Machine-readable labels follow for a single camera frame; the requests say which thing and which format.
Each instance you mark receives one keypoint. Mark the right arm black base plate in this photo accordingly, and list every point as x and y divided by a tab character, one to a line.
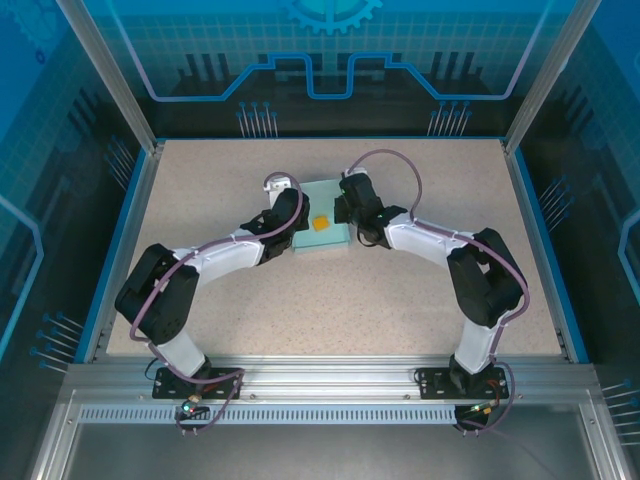
430	385

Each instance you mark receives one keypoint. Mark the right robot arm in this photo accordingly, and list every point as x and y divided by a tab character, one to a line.
475	345

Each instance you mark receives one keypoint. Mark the aluminium side rail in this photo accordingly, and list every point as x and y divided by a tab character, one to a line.
535	250
131	250

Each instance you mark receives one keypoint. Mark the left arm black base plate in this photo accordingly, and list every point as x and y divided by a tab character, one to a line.
225	385

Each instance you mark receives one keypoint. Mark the wide aluminium base rail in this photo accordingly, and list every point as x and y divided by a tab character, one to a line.
330	380

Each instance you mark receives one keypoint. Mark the small green light connector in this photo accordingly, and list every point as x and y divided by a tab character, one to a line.
482	410
192	404

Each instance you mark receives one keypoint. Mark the aluminium frame post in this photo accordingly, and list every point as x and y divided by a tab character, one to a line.
545	75
115	75

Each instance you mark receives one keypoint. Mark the small orange block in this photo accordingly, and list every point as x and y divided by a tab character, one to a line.
321	224

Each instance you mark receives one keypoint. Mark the blue table edge strip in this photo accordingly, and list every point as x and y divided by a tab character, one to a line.
547	250
330	138
116	250

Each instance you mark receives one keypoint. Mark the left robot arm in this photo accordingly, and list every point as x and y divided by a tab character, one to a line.
180	350

